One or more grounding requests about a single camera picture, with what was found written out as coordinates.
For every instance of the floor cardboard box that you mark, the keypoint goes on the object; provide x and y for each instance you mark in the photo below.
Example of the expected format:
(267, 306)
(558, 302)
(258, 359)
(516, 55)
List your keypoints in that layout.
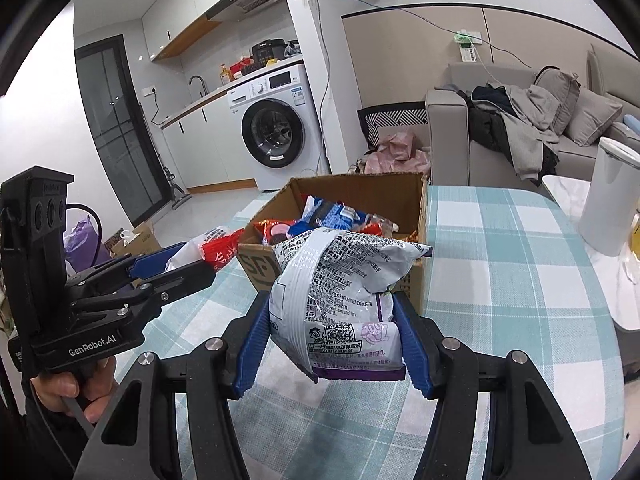
(135, 242)

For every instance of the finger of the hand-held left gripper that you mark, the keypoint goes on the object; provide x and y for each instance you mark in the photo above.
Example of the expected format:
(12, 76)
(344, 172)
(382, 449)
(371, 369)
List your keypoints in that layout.
(155, 262)
(185, 277)

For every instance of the black glass door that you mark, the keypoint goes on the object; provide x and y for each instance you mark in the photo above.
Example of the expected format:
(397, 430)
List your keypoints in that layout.
(120, 135)

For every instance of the grey plastic bag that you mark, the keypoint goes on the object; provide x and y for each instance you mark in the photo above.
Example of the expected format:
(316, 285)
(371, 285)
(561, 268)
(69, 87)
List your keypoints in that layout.
(293, 49)

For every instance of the stick vacuum cleaner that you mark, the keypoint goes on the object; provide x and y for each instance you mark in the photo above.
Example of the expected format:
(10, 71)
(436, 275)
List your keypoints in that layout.
(177, 195)

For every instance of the grey hoodie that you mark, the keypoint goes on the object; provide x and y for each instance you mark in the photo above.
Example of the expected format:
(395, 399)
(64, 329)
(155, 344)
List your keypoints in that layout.
(530, 130)

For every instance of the pink cloth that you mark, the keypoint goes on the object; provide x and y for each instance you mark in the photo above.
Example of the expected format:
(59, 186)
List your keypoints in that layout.
(400, 155)

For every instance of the person's left hand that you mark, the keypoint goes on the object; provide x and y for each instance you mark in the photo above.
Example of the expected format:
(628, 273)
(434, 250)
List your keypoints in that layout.
(100, 390)

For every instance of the white cylindrical container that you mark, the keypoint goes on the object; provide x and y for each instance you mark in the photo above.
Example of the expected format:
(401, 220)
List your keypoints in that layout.
(610, 200)

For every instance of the dark grey pillow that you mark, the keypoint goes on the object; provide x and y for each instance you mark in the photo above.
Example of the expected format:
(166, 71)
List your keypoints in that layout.
(557, 95)

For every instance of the black pressure cooker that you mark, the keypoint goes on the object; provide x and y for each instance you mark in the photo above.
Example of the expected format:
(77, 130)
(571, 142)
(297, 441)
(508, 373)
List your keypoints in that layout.
(267, 52)

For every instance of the white kitchen counter cabinet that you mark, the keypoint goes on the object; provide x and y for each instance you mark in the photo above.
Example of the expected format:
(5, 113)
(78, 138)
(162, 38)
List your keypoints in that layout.
(210, 145)

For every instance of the kitchen faucet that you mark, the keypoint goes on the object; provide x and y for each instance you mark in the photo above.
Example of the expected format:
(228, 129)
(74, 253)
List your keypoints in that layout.
(197, 82)

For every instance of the blue cookie packet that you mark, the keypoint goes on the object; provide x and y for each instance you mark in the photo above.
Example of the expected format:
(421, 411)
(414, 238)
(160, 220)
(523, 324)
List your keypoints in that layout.
(335, 215)

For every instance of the white wall power socket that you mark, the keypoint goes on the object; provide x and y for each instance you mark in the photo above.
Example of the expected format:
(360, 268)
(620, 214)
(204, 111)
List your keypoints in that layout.
(468, 47)

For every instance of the white wall cabinet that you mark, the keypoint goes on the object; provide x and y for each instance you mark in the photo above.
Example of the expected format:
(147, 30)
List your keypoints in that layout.
(175, 15)

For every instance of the yellow plastic bag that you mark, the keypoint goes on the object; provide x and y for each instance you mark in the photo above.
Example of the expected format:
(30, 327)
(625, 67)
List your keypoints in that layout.
(636, 235)

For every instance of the purple bag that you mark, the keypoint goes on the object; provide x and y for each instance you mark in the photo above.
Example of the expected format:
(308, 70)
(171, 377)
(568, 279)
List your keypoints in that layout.
(82, 245)

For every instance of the white red-edged snack packet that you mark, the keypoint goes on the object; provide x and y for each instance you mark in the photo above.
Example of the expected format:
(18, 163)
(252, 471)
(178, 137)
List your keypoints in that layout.
(220, 250)

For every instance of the white wall outlet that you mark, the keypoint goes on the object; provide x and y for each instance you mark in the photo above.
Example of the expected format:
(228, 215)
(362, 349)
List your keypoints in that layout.
(150, 91)

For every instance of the white purple snack packet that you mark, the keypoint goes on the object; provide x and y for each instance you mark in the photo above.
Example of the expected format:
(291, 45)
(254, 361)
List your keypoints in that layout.
(340, 300)

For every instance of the red box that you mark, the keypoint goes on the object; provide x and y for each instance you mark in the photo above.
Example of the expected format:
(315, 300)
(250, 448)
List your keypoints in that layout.
(242, 67)

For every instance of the black white patterned basket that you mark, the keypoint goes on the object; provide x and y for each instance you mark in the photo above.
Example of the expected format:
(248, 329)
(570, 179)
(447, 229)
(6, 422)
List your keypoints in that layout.
(395, 117)

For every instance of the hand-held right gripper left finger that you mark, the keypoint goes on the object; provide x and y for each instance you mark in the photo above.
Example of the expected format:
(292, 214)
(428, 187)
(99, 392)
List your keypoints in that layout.
(252, 345)

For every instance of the red pink cream cookie packet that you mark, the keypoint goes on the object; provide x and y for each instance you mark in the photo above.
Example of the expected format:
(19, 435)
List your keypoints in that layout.
(275, 232)

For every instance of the light blue cloth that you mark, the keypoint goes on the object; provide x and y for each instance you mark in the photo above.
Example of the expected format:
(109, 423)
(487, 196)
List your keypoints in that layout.
(632, 126)

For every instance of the yellow bottle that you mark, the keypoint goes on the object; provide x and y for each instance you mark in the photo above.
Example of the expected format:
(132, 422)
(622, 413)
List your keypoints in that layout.
(224, 76)

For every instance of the light grey pillow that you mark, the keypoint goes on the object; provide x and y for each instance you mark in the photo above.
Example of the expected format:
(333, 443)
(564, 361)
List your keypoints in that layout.
(595, 115)

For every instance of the person's left forearm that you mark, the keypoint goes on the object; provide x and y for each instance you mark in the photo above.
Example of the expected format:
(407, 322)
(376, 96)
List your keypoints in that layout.
(45, 445)

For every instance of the grey sofa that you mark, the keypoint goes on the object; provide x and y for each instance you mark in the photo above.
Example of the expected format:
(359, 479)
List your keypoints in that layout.
(445, 140)

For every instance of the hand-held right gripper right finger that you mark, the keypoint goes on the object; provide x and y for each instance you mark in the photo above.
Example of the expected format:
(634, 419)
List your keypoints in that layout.
(410, 345)

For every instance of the white washing machine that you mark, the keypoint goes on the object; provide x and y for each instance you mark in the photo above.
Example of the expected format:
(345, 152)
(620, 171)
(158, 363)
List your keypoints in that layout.
(275, 130)

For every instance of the dark jacket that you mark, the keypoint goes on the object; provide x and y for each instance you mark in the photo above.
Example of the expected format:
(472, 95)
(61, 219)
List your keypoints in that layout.
(487, 125)

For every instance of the brown cardboard box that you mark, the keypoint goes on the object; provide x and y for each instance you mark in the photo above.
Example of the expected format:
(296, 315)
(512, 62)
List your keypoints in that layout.
(350, 192)

